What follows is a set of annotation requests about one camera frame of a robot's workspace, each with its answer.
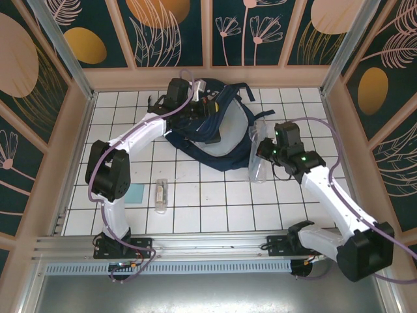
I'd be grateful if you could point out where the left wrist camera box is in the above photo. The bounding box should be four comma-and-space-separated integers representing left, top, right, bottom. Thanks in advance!
194, 80, 209, 102

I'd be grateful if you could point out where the aluminium mounting rail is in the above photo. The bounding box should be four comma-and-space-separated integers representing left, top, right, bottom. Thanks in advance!
31, 231, 390, 261

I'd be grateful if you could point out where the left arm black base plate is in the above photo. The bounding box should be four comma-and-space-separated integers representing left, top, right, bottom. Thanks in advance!
93, 237, 154, 260

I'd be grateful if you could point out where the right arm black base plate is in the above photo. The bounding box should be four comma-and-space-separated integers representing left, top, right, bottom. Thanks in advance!
266, 235, 326, 260

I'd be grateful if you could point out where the light blue sticky notepad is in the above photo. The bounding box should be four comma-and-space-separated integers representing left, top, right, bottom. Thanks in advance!
125, 184, 146, 203

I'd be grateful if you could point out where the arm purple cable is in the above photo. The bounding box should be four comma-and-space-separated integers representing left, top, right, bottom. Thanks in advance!
88, 68, 198, 284
291, 117, 417, 286

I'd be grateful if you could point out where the clear plastic ruler pouch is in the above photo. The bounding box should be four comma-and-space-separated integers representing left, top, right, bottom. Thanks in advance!
244, 119, 271, 184

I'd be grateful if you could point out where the grey metal sheet panel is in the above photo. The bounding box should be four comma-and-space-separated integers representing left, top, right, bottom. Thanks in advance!
32, 257, 401, 313

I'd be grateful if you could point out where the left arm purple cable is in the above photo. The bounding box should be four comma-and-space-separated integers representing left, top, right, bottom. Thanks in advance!
88, 68, 198, 284

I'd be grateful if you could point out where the aluminium frame post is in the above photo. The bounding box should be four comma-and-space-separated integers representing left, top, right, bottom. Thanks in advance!
27, 0, 98, 100
319, 0, 382, 95

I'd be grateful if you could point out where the grey slotted cable duct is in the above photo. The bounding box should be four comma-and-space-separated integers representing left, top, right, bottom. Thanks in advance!
45, 260, 293, 275

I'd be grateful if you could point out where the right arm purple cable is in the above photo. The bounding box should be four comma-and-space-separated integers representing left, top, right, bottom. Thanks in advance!
291, 117, 417, 286

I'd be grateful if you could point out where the small controller circuit board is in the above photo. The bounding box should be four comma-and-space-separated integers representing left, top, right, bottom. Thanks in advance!
108, 261, 138, 273

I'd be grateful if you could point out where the small clear bottle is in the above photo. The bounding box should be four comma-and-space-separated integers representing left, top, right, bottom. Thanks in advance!
154, 177, 170, 215

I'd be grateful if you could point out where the navy blue backpack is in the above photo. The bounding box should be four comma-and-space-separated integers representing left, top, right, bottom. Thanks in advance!
164, 78, 276, 172

